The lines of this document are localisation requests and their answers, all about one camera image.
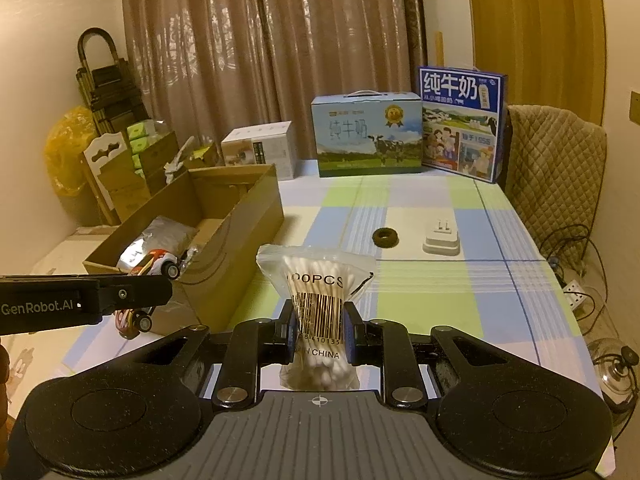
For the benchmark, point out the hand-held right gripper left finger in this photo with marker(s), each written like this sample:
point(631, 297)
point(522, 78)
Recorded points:
point(290, 330)

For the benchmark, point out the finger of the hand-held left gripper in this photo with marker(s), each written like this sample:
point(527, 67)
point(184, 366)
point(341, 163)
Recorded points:
point(135, 292)

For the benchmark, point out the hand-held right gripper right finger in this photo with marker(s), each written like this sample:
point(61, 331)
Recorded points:
point(348, 330)

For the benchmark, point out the dark red toy car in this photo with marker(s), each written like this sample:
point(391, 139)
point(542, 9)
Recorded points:
point(132, 326)

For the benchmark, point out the bag of cotton swabs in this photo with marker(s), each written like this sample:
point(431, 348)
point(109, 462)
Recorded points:
point(320, 280)

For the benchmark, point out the brown cardboard box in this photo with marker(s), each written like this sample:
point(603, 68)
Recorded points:
point(240, 240)

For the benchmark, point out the grey foil bag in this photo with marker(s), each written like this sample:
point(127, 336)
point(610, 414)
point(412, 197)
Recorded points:
point(165, 232)

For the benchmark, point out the white plug adapter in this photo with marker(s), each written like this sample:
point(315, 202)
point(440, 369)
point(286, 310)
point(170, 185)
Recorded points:
point(441, 242)

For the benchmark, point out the green tissue pack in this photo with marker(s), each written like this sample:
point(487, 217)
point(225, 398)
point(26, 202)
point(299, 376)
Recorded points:
point(141, 130)
point(140, 147)
point(138, 162)

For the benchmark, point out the crumpled grey plastic bag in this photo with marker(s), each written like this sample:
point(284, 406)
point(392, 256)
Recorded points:
point(176, 165)

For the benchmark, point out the brown carton of tissue packs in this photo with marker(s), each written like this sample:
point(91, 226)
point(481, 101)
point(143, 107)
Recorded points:
point(160, 155)

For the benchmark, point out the yellow plastic bag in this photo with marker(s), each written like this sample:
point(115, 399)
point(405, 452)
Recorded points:
point(65, 160)

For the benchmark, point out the small open brown carton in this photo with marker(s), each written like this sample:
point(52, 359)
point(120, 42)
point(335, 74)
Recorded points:
point(202, 156)

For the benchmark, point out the white appliance box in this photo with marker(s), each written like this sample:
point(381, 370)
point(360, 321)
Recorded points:
point(265, 152)

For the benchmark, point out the light blue milk carton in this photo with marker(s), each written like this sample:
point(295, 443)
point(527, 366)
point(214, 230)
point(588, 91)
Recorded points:
point(360, 140)

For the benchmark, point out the black folding step ladder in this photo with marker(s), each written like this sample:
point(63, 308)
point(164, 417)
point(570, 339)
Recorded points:
point(107, 90)

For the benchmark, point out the white power strip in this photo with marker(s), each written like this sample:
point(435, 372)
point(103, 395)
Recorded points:
point(576, 297)

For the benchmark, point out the dark blue milk carton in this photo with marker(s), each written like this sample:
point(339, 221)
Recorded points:
point(465, 125)

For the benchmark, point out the quilted beige chair cover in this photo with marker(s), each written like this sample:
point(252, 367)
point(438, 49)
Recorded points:
point(555, 170)

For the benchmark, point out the glass pot lid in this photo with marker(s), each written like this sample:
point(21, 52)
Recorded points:
point(610, 375)

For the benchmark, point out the brown patterned curtain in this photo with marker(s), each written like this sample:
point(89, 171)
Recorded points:
point(275, 60)

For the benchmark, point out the yellow wooden wardrobe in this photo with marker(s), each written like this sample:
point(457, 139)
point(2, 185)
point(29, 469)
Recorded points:
point(530, 35)

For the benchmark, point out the wall switch plate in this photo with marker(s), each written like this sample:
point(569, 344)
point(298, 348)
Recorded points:
point(635, 107)

